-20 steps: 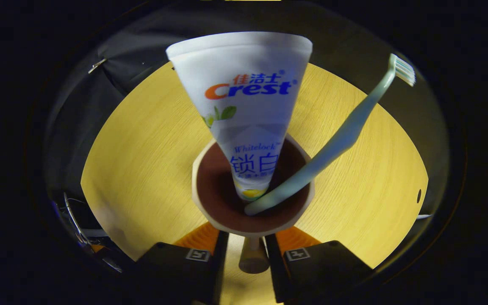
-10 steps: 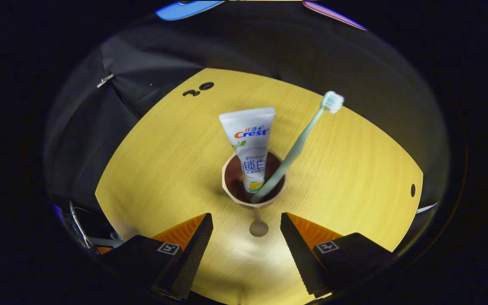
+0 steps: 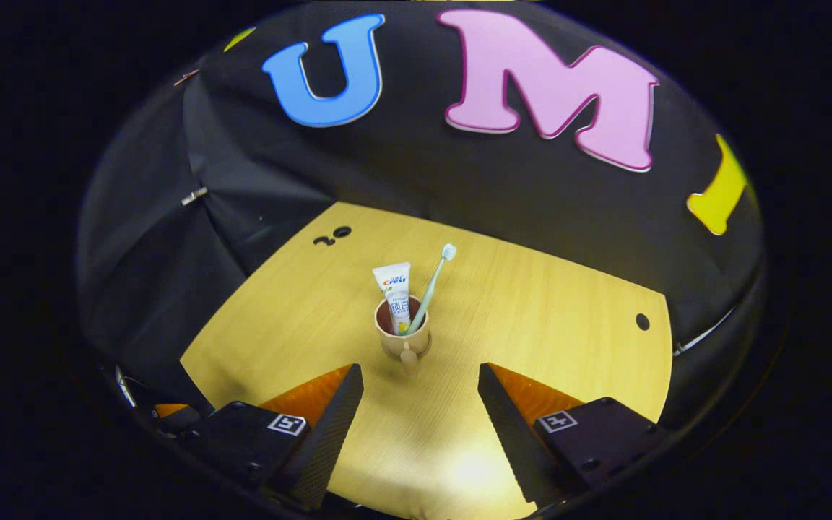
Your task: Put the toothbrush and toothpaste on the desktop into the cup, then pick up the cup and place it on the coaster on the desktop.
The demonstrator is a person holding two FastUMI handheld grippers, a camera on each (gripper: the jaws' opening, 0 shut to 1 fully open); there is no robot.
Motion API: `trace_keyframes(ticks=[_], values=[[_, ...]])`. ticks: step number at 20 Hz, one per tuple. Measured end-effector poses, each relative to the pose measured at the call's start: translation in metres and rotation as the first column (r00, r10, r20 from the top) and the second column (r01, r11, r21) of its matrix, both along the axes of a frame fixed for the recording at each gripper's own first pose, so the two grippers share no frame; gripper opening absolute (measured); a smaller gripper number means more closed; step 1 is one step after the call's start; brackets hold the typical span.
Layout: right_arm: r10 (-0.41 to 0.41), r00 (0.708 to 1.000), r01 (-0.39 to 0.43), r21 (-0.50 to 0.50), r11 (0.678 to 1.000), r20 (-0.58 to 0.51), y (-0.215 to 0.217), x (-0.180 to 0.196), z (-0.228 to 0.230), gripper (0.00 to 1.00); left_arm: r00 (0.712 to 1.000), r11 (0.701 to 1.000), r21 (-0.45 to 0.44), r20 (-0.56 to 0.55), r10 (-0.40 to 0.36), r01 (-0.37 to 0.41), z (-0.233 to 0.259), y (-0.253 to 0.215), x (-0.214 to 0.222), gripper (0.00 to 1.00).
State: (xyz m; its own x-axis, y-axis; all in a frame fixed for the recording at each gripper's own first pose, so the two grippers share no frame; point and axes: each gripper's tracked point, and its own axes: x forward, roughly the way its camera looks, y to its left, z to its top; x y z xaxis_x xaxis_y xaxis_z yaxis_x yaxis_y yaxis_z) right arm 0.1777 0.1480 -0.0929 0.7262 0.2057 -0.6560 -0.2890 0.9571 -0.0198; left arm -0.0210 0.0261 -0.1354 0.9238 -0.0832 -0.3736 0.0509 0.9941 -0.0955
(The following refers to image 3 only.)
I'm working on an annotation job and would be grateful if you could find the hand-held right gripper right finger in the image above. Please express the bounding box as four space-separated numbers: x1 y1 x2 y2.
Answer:
477 363 670 506

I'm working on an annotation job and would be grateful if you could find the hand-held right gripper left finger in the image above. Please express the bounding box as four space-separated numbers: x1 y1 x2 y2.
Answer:
185 363 365 512

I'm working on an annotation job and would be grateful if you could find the beige cup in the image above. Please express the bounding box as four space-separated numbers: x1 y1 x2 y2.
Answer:
374 295 433 376

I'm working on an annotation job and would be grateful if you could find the light green toothbrush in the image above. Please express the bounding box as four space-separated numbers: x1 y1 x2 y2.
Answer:
406 243 457 335

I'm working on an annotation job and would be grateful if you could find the white toothpaste tube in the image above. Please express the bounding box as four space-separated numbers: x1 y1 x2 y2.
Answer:
372 261 412 335

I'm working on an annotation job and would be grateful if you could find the wooden desktop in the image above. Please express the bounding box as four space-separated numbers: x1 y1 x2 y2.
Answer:
180 201 675 520

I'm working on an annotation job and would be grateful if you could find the black backdrop cloth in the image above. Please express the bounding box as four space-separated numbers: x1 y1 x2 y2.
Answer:
77 0 767 405

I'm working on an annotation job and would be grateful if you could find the white cord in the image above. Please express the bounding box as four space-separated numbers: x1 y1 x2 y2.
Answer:
674 309 736 356

